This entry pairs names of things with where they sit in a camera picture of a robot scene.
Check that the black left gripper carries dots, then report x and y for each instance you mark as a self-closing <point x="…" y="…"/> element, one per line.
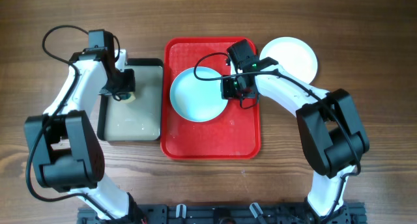
<point x="127" y="81"/>

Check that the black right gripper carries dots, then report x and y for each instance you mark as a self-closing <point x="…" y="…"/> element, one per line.
<point x="229" y="89"/>

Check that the green yellow sponge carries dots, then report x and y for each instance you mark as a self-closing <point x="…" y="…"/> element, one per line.
<point x="128" y="97"/>

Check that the light blue top plate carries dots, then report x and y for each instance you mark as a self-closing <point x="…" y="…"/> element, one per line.
<point x="196" y="100"/>

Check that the white plate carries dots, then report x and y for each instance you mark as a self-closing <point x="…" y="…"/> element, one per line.
<point x="296" y="57"/>

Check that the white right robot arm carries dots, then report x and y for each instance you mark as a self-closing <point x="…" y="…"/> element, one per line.
<point x="332" y="135"/>

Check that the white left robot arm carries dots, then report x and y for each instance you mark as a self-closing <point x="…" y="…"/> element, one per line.
<point x="65" y="158"/>

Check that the black water basin tray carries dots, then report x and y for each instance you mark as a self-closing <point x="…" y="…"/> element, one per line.
<point x="139" y="119"/>

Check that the red plastic tray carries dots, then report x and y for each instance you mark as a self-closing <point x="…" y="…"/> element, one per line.
<point x="234" y="135"/>

